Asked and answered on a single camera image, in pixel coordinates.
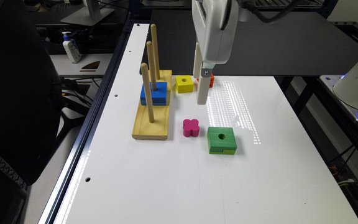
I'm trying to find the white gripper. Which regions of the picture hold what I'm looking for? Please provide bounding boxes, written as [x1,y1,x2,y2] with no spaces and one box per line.
[192,0,239,105]

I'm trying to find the pink wooden flower block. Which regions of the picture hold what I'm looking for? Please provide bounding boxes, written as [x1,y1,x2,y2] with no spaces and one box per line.
[183,119,200,137]

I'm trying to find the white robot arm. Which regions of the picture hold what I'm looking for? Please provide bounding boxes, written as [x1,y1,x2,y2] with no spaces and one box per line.
[192,0,252,105]

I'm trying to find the orange perforated cube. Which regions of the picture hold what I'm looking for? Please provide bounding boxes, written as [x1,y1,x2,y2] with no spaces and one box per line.
[209,74,214,88]

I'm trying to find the yellow square block with hole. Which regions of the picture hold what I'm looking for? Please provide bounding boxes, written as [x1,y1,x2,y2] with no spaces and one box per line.
[175,75,194,93]

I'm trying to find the blue square block on peg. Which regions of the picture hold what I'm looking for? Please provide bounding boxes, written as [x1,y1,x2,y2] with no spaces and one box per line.
[140,82,167,106]

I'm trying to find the front wooden peg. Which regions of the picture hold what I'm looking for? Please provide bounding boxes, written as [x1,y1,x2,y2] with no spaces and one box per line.
[140,63,155,123]

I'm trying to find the wooden peg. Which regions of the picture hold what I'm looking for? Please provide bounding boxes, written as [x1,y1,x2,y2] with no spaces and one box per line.
[146,41,157,91]
[150,24,160,80]
[140,63,155,123]

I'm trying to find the middle wooden peg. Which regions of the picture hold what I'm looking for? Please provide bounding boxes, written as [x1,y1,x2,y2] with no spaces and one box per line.
[146,41,157,91]

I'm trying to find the rear wooden peg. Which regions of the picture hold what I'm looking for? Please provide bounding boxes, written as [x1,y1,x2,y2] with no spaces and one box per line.
[150,24,160,80]

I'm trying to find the green square block with hole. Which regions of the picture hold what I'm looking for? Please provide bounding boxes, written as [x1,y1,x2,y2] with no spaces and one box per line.
[207,127,237,155]

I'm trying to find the wooden peg base board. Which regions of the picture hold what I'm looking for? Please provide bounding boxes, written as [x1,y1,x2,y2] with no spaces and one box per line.
[132,70,172,140]

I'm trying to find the grey monitor stand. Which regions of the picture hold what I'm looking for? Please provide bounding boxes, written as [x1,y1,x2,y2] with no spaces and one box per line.
[60,0,115,26]

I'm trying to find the white lotion pump bottle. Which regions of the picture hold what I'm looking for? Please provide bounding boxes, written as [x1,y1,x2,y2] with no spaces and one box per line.
[62,31,81,63]

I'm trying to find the black office chair back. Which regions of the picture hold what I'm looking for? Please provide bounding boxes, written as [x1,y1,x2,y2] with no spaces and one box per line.
[0,0,63,185]

